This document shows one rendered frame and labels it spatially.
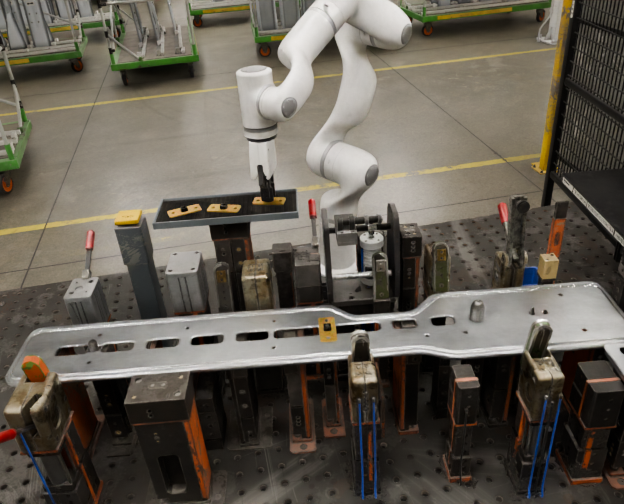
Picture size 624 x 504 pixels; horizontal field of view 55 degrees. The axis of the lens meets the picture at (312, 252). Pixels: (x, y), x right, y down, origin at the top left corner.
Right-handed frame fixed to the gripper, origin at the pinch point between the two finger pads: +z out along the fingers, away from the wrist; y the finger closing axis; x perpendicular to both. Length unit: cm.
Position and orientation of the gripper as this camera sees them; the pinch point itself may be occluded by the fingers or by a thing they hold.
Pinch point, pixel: (268, 191)
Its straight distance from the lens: 155.8
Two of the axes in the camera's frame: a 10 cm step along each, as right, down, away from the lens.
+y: -1.5, 5.3, -8.4
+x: 9.9, 0.2, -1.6
